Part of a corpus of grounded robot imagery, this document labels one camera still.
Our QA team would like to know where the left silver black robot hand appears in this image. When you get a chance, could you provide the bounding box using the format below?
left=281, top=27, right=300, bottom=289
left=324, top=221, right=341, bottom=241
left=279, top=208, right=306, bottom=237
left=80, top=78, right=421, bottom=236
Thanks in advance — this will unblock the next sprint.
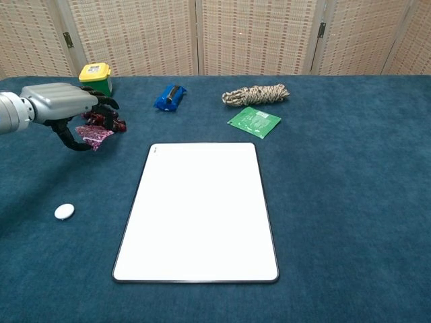
left=19, top=82, right=121, bottom=152

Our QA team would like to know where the pink patterned packet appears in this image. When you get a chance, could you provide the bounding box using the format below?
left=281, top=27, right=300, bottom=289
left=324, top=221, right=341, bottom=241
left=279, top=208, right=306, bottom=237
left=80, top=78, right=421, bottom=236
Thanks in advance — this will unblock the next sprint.
left=74, top=124, right=115, bottom=151

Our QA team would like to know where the white board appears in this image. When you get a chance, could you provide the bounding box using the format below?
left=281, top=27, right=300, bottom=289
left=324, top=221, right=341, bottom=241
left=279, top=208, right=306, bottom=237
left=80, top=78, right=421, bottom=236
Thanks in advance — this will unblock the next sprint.
left=112, top=142, right=280, bottom=284

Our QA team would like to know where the yellow lidded green container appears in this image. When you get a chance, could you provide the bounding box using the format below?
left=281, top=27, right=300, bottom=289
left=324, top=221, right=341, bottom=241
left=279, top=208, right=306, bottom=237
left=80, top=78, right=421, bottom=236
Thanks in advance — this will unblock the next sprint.
left=78, top=63, right=113, bottom=100

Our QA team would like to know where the dark red grape bunch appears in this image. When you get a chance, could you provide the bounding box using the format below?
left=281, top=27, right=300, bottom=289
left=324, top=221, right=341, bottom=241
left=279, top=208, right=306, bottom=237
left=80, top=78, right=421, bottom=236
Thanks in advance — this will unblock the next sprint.
left=80, top=110, right=128, bottom=133

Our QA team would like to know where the woven folding screen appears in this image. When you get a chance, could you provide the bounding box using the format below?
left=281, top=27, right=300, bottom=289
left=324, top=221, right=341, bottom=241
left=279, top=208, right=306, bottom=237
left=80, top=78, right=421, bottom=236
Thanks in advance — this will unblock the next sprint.
left=0, top=0, right=431, bottom=81

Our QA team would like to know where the blue snack packet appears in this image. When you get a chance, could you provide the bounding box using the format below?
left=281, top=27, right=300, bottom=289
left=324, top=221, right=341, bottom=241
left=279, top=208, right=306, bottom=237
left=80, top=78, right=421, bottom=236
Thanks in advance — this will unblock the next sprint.
left=153, top=83, right=187, bottom=112

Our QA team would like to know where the small white oval object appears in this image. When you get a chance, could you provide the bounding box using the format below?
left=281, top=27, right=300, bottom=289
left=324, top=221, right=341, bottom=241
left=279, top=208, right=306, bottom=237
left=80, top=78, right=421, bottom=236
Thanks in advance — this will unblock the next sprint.
left=54, top=203, right=76, bottom=221

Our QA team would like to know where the green foil sachet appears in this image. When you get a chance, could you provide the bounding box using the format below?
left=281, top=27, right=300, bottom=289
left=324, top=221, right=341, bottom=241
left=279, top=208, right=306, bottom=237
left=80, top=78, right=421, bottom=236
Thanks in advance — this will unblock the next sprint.
left=226, top=106, right=282, bottom=139

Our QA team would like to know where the blue table cloth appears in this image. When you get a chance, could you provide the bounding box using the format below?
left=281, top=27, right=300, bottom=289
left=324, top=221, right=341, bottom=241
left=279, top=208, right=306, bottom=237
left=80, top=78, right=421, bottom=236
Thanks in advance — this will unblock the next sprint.
left=0, top=74, right=431, bottom=323

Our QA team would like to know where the beige braided rope bundle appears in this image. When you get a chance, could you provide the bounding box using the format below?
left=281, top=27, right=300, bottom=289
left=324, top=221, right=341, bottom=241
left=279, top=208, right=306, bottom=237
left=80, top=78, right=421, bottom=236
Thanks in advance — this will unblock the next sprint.
left=221, top=83, right=291, bottom=108

